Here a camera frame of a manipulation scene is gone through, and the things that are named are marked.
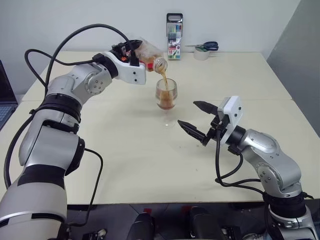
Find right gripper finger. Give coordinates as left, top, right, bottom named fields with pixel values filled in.
left=177, top=119, right=207, bottom=142
left=192, top=100, right=220, bottom=117

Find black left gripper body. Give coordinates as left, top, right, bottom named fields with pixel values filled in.
left=111, top=41, right=134, bottom=64

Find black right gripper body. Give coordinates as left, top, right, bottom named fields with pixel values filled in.
left=199, top=114, right=230, bottom=147

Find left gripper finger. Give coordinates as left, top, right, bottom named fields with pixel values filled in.
left=128, top=39, right=144, bottom=51

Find clear plastic drink bottle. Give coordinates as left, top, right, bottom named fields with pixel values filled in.
left=133, top=41, right=169, bottom=76

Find clear wine glass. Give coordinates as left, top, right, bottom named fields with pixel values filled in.
left=155, top=78, right=179, bottom=127

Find marker pen set case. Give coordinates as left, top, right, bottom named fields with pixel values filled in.
left=166, top=12, right=184, bottom=61

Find white tape roll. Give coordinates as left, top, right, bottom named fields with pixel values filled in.
left=193, top=46, right=211, bottom=61

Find dark laptop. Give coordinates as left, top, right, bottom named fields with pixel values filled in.
left=0, top=59, right=19, bottom=131

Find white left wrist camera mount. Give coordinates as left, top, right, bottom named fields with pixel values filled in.
left=103, top=50, right=147, bottom=86

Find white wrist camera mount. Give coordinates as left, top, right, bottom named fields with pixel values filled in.
left=216, top=95, right=243, bottom=145
left=103, top=50, right=147, bottom=86

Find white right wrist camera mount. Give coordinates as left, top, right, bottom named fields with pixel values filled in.
left=216, top=95, right=243, bottom=145

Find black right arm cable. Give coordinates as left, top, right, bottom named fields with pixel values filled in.
left=214, top=121, right=315, bottom=200

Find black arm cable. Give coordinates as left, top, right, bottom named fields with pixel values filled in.
left=45, top=23, right=140, bottom=89
left=214, top=121, right=315, bottom=200
left=66, top=147, right=104, bottom=227
left=24, top=48, right=107, bottom=89

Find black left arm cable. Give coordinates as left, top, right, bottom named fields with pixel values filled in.
left=24, top=48, right=107, bottom=89
left=66, top=147, right=104, bottom=227
left=45, top=23, right=140, bottom=89

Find blue handled scissors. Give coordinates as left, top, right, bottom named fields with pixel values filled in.
left=184, top=40, right=220, bottom=52

